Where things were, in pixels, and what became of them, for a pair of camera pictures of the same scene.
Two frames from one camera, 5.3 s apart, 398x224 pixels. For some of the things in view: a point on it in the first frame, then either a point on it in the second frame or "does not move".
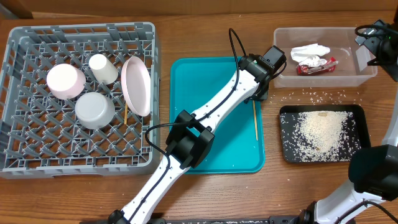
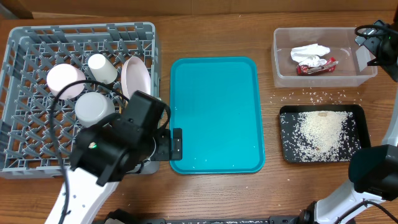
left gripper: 263,94 → 163,150
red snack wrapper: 329,66 does not move
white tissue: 310,55 does not move
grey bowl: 94,111 does not move
